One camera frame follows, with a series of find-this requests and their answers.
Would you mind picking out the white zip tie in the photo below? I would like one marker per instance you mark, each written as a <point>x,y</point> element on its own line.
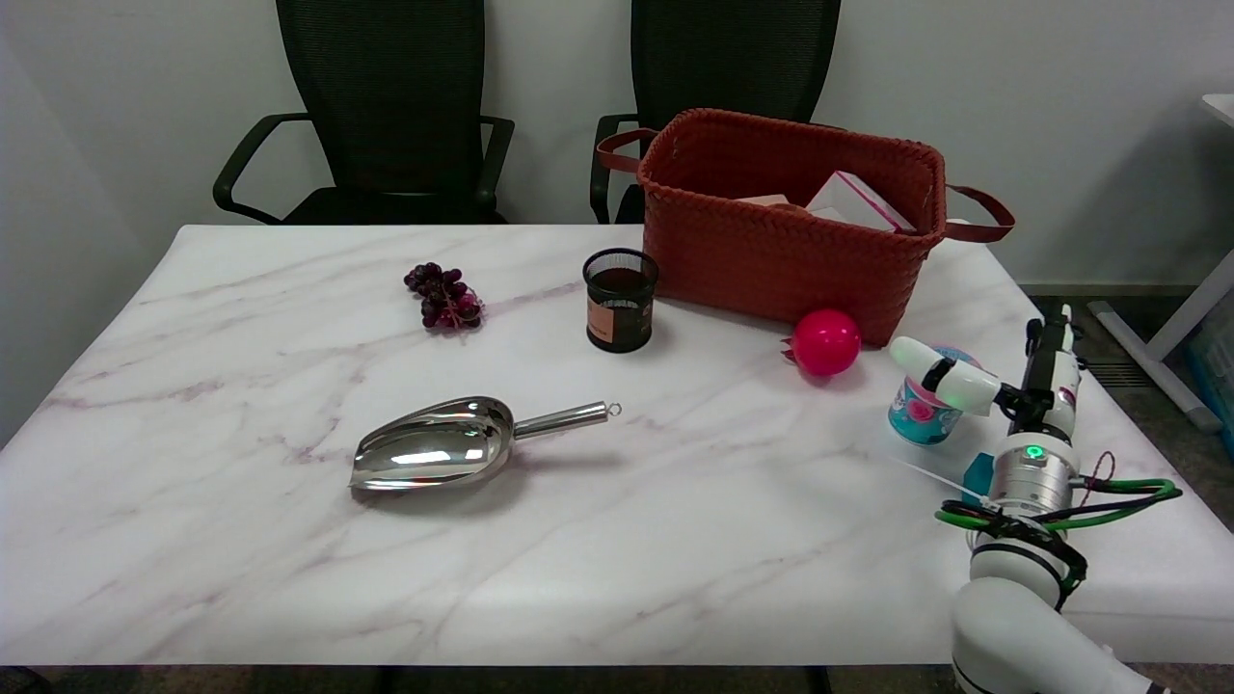
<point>940,477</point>

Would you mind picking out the steel scoop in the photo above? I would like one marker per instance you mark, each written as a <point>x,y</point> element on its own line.
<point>434,453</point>

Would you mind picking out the black mesh office chair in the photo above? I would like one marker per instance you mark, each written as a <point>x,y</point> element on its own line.
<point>386,106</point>
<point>723,58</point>

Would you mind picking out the teal cube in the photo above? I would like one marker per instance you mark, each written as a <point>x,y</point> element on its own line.
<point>977,474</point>

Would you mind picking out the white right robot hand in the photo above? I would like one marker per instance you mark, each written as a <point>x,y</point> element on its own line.
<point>993,386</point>

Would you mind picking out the pink ball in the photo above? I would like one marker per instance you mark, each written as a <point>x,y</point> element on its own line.
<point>826,342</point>

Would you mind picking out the white desk leg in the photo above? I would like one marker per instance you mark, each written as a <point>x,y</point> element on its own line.
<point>1162,337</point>

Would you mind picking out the purple grape bunch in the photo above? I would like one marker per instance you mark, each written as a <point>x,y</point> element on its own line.
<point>444,297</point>

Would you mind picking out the white pink box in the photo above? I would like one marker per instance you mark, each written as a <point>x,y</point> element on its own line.
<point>856,201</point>

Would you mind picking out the red woven basket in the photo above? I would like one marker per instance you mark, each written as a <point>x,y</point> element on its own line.
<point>791,226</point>

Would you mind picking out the black mesh pen cup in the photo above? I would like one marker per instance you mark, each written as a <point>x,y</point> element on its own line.
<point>620,299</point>

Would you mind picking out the pink teal cup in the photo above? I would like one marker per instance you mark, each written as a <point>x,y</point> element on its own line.
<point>924,413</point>

